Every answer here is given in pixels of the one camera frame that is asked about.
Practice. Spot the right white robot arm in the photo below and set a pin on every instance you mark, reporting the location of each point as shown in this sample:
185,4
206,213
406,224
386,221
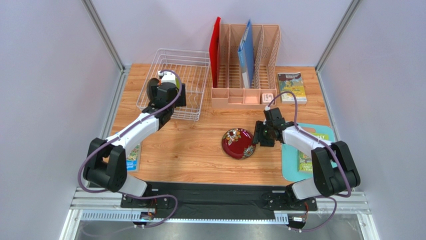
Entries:
334,169

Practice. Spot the blue storey treehouse book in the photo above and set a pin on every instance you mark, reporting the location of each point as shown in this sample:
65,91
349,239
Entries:
133,159

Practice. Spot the red floral plate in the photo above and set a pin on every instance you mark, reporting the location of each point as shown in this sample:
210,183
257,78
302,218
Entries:
237,143

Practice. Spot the illustrated book back right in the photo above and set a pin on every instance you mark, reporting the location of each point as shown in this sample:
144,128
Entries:
292,82

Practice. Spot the white wire dish rack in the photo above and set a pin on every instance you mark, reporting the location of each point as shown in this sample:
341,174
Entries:
193,67

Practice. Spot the white power adapter cube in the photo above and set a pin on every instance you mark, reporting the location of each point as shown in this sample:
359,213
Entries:
266,98

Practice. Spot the green storey treehouse book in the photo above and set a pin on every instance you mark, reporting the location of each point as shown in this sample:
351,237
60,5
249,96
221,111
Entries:
304,162

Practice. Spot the blue folder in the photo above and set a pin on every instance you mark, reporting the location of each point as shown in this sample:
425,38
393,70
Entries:
246,56

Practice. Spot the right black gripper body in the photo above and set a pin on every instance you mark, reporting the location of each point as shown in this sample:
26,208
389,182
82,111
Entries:
261,133

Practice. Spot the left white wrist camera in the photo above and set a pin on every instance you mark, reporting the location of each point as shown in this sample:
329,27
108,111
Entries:
168,77

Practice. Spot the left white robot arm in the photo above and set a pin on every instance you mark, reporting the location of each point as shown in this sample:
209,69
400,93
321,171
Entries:
106,163

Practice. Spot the red folder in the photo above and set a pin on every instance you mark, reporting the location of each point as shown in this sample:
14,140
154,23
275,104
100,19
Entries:
214,51

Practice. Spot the teal cutting board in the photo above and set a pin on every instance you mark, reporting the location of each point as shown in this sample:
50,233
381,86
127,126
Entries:
290,155

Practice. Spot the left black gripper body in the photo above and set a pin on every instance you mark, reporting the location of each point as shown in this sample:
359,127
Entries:
181,101

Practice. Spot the pink desk file organizer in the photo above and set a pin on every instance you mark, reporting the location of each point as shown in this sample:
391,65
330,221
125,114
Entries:
230,93

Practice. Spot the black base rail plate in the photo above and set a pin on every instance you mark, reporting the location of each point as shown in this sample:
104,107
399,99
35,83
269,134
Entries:
228,201

